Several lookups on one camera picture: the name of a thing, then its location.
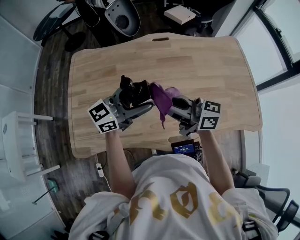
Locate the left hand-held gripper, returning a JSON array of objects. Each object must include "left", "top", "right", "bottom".
[{"left": 88, "top": 84, "right": 155, "bottom": 134}]

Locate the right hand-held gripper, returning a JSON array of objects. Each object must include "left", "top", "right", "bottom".
[{"left": 168, "top": 97, "right": 222, "bottom": 137}]

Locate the purple cloth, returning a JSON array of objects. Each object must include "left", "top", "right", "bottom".
[{"left": 150, "top": 81, "right": 182, "bottom": 130}]

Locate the person's left forearm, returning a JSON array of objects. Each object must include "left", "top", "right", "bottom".
[{"left": 105, "top": 129, "right": 137, "bottom": 203}]

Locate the person's right forearm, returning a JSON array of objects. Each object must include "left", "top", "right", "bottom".
[{"left": 197, "top": 129, "right": 235, "bottom": 197}]

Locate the small black screen device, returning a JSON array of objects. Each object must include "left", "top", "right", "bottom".
[{"left": 171, "top": 140, "right": 195, "bottom": 155}]

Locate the white power strip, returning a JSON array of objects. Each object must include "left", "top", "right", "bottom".
[{"left": 96, "top": 162, "right": 105, "bottom": 178}]

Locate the white gold-print t-shirt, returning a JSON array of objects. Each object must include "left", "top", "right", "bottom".
[{"left": 67, "top": 154, "right": 279, "bottom": 240}]

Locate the flat white box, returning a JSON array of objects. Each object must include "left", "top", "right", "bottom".
[{"left": 163, "top": 5, "right": 196, "bottom": 25}]

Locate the round black glass table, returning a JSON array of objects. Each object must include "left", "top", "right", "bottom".
[{"left": 32, "top": 1, "right": 87, "bottom": 53}]

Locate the white stool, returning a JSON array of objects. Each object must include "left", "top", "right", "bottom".
[{"left": 1, "top": 111, "right": 62, "bottom": 184}]

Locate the white cabinet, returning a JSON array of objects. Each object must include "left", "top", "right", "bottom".
[{"left": 0, "top": 14, "right": 43, "bottom": 95}]

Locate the black mesh office chair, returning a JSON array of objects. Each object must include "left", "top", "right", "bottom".
[{"left": 231, "top": 168, "right": 300, "bottom": 235}]

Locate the black harness buckle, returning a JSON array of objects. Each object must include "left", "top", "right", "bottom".
[
  {"left": 240, "top": 219, "right": 261, "bottom": 240},
  {"left": 87, "top": 230, "right": 111, "bottom": 240}
]

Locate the white power cable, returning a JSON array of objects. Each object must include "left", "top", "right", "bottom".
[{"left": 102, "top": 175, "right": 113, "bottom": 193}]

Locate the green-headed long-handled brush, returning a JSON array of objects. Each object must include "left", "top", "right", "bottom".
[{"left": 31, "top": 177, "right": 58, "bottom": 206}]

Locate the black window frame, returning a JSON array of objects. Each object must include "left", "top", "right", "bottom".
[{"left": 254, "top": 0, "right": 300, "bottom": 90}]

